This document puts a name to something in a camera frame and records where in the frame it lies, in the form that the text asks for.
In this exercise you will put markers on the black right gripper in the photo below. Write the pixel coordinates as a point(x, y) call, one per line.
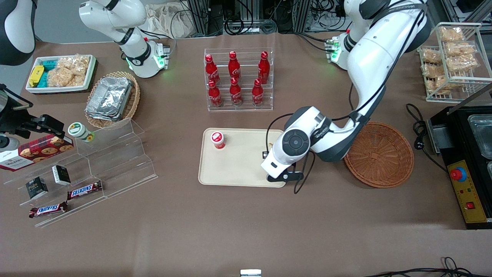
point(16, 116)

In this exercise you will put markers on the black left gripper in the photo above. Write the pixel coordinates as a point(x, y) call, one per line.
point(265, 154)

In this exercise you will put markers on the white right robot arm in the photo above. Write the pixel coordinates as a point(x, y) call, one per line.
point(135, 50)

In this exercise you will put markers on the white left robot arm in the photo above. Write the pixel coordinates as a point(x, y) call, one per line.
point(384, 50)

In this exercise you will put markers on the beige plastic tray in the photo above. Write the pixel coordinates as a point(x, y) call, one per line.
point(242, 165)

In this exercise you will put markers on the oval light wicker basket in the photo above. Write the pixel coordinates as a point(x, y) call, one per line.
point(134, 102)

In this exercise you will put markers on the round brown wicker basket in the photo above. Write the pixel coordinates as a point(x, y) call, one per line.
point(380, 157)

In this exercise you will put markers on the green white yogurt cup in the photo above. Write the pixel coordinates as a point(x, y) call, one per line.
point(78, 130)

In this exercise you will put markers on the red cookie box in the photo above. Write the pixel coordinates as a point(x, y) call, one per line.
point(36, 151)

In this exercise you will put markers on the small black carton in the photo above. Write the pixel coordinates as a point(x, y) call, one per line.
point(61, 175)
point(36, 187)

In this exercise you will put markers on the red lidded cup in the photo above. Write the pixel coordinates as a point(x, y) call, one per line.
point(218, 139)

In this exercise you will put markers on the clear acrylic bottle rack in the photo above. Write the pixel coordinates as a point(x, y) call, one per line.
point(246, 105)

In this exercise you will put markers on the yellow snack packet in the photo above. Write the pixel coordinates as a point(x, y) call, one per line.
point(36, 75)

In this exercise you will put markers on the clear bag of crackers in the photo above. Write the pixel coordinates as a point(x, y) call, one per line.
point(69, 71)

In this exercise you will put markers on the stack of foil trays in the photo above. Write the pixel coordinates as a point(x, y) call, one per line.
point(109, 98)

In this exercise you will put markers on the red cola bottle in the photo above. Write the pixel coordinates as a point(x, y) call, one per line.
point(211, 71)
point(263, 68)
point(257, 94)
point(234, 67)
point(215, 95)
point(235, 93)

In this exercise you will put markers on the teal snack packet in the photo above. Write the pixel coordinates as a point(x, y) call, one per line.
point(48, 64)

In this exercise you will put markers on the white rectangular snack bin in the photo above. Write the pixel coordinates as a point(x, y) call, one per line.
point(90, 73)

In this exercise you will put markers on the snickers chocolate bar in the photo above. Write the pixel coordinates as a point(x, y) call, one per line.
point(48, 209)
point(84, 190)

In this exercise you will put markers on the clear acrylic stepped shelf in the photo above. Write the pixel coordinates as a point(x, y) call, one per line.
point(123, 161)

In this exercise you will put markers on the small white device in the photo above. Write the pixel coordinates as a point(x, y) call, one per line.
point(250, 273)

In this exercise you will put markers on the beige cloth bag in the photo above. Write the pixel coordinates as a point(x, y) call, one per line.
point(165, 21)

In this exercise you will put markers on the bagged fried cracker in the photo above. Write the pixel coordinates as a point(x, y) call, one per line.
point(460, 49)
point(461, 63)
point(431, 56)
point(432, 70)
point(451, 34)
point(436, 85)

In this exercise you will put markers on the black equipment box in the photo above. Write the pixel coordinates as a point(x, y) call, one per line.
point(457, 134)

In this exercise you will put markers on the red emergency stop button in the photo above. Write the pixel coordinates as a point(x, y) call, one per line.
point(458, 174)

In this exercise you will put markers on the yellow control panel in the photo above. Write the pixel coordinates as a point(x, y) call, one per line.
point(471, 192)

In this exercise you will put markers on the steel pan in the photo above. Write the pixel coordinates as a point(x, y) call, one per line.
point(482, 134)

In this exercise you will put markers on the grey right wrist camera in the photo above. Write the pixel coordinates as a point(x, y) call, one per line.
point(8, 143)

